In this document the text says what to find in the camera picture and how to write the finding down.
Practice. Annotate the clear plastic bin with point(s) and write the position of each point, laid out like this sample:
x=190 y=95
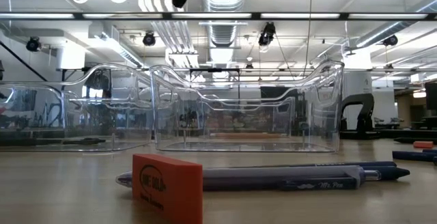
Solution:
x=239 y=121
x=136 y=114
x=102 y=128
x=170 y=121

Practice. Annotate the yellow orange wooden pencil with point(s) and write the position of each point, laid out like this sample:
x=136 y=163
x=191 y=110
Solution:
x=246 y=136

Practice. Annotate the salmon pink eraser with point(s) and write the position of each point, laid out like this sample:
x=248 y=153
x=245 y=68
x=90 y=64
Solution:
x=423 y=144

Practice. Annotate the dark blue pen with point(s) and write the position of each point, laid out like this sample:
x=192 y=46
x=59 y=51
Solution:
x=392 y=173
x=431 y=151
x=413 y=156

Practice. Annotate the black ceiling spotlight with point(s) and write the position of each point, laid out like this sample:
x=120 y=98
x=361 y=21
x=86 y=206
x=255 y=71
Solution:
x=149 y=39
x=390 y=40
x=33 y=44
x=267 y=34

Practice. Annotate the black arch-shaped stand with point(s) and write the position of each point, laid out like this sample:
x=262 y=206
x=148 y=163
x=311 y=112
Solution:
x=368 y=114

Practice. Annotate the translucent grey Mr. Pen pen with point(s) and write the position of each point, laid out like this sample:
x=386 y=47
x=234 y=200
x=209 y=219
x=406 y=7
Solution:
x=256 y=178

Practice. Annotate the orange eraser with oval print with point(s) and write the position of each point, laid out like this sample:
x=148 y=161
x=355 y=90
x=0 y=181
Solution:
x=167 y=190

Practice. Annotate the black monitor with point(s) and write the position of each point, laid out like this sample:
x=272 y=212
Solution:
x=431 y=96

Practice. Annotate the silver ventilation duct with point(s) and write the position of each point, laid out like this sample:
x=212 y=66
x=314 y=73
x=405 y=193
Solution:
x=223 y=29

